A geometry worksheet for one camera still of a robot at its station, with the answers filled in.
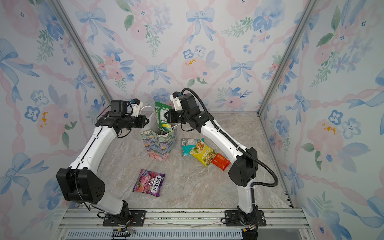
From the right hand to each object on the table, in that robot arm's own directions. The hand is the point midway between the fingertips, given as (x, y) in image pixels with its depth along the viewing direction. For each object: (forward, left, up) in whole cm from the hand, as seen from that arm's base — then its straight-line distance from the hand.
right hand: (163, 114), depth 76 cm
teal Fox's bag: (0, -11, -28) cm, 31 cm away
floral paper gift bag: (-9, +4, -15) cm, 18 cm away
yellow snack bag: (-7, -21, -28) cm, 36 cm away
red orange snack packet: (-11, -32, -31) cm, 46 cm away
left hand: (+2, +9, -6) cm, 11 cm away
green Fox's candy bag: (+3, +2, 0) cm, 4 cm away
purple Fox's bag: (-24, +9, -30) cm, 40 cm away
